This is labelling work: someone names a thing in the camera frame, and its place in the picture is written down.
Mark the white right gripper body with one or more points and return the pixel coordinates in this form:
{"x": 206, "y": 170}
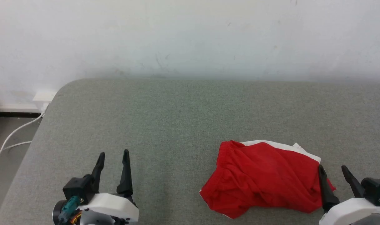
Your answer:
{"x": 357, "y": 209}

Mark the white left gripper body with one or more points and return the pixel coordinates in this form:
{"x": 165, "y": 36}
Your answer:
{"x": 110, "y": 204}

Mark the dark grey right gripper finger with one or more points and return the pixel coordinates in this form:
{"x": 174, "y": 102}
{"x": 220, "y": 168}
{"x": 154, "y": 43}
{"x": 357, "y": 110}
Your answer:
{"x": 326, "y": 189}
{"x": 352, "y": 181}

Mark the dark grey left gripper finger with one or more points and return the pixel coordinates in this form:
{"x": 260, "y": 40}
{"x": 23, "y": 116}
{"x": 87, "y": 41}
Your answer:
{"x": 98, "y": 171}
{"x": 125, "y": 175}

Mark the red shorts with white trim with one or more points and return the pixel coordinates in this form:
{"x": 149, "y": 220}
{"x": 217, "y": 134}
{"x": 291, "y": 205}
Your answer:
{"x": 265, "y": 178}

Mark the grey fabric sofa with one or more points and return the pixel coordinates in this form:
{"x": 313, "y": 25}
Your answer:
{"x": 196, "y": 150}

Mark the white wall socket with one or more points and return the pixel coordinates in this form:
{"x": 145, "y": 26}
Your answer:
{"x": 43, "y": 97}

